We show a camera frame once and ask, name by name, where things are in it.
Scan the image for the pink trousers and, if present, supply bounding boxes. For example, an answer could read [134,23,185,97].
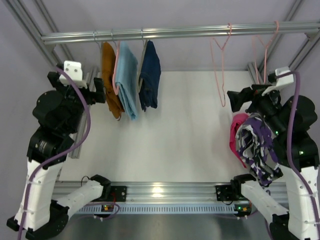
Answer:
[229,113,249,169]

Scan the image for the purple camouflage trousers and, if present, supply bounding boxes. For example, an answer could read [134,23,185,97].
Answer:
[236,113,283,187]

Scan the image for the pink wire hanger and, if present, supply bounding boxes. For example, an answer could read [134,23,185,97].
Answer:
[210,22,233,108]
[251,20,280,85]

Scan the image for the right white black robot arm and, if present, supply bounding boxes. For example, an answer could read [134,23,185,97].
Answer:
[216,85,320,240]

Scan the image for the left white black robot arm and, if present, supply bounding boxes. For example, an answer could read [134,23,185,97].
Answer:
[6,70,111,240]

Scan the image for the light blue trousers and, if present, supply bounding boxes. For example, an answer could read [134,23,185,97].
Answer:
[115,41,138,121]

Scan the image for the mustard brown trousers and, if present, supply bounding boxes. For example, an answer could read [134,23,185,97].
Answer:
[101,42,125,121]

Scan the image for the grey hanger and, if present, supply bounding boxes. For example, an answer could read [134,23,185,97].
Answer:
[137,28,148,93]

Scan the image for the dark blue jeans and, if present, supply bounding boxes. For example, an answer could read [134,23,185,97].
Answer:
[138,40,162,112]

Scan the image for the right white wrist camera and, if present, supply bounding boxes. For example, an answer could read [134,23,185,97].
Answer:
[261,66,294,96]

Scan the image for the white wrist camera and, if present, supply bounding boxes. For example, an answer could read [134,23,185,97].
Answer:
[261,66,294,96]
[63,60,88,89]

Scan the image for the right aluminium frame post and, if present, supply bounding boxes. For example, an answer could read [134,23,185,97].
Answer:
[247,0,320,83]

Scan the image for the aluminium frame post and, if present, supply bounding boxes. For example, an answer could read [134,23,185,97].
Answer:
[3,0,98,159]
[247,0,320,83]

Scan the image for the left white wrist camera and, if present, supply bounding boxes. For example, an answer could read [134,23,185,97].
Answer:
[63,60,88,89]

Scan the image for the left aluminium frame post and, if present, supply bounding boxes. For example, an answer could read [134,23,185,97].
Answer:
[3,0,98,159]

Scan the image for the silver wire hanger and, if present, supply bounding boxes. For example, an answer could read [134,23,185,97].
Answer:
[92,30,101,51]

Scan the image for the aluminium hanging rail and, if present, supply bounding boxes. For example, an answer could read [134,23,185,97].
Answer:
[41,20,320,45]

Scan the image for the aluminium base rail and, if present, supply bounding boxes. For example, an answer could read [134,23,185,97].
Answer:
[52,181,288,203]

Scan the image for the slotted cable duct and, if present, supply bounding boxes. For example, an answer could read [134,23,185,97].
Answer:
[74,202,241,215]

